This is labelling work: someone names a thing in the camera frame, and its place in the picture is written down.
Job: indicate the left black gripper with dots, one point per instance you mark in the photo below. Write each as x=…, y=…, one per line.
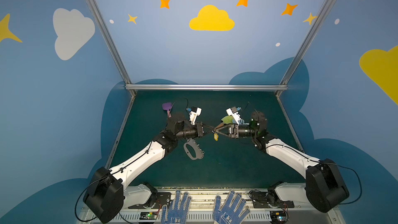
x=199, y=129

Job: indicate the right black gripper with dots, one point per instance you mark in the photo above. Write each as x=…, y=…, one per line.
x=233, y=131

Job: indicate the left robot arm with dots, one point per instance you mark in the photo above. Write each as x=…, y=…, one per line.
x=109, y=192

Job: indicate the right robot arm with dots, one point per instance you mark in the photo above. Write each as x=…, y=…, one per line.
x=324, y=187

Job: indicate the light blue toy shovel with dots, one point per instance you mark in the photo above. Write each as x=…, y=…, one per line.
x=242, y=122

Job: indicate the purple pink toy spatula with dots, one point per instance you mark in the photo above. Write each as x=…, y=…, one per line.
x=167, y=107

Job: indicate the right blue dotted work glove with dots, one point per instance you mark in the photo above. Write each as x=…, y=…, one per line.
x=234, y=210

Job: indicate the blue dotted work glove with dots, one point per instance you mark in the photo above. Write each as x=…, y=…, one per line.
x=178, y=211
x=234, y=210

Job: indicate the left blue dotted work glove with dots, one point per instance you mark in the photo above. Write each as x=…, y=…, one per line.
x=178, y=211

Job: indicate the right controller board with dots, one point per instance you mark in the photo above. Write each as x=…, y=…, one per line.
x=278, y=217

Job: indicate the controller board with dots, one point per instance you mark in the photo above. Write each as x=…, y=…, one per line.
x=278, y=217
x=148, y=216

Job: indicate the left controller board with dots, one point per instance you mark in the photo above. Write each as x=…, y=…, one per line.
x=148, y=216

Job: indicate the green toy shovel wooden handle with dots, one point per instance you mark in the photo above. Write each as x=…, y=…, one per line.
x=225, y=121

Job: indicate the aluminium frame rear bar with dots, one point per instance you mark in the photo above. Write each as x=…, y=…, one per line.
x=207, y=87

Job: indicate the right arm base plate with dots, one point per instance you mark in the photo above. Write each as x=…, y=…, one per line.
x=264, y=199

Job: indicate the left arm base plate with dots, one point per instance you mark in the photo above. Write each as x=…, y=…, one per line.
x=155, y=201

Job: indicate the aluminium frame right post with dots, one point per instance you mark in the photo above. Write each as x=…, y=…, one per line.
x=310, y=36

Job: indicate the aluminium frame post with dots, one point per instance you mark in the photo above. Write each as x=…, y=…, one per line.
x=310, y=36
x=101, y=24

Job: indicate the aluminium frame left post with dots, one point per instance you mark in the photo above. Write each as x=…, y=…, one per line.
x=101, y=24

